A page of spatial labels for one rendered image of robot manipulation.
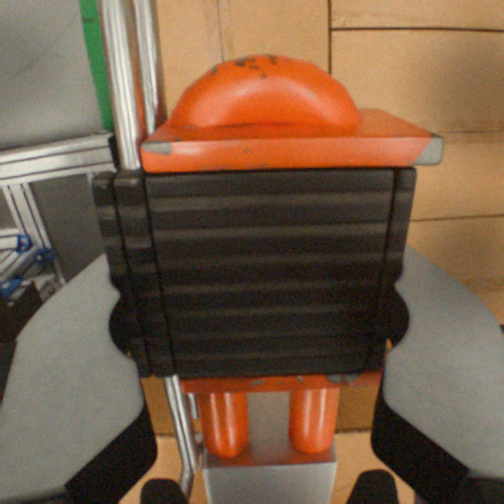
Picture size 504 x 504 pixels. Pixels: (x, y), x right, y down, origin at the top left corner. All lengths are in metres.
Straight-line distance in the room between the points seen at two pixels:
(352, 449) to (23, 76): 1.39
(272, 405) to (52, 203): 1.17
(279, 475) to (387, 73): 0.74
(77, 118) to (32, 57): 0.24
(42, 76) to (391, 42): 1.08
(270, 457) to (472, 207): 0.86
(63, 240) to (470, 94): 1.20
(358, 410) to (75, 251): 1.10
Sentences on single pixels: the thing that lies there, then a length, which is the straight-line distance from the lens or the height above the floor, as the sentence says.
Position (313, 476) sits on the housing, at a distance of 0.20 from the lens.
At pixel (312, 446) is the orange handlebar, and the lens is 0.19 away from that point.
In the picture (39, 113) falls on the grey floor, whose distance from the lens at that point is 1.49.
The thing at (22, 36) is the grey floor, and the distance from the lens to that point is 1.49.
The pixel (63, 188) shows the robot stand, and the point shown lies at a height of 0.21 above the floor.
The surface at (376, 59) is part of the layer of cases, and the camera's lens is 0.81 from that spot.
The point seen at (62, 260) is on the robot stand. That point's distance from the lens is 1.40.
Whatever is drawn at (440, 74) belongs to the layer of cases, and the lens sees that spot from 0.87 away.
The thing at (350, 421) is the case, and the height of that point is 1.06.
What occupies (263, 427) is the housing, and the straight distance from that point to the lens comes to 0.20.
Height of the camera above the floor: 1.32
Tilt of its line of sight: 62 degrees down
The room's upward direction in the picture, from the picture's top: 175 degrees clockwise
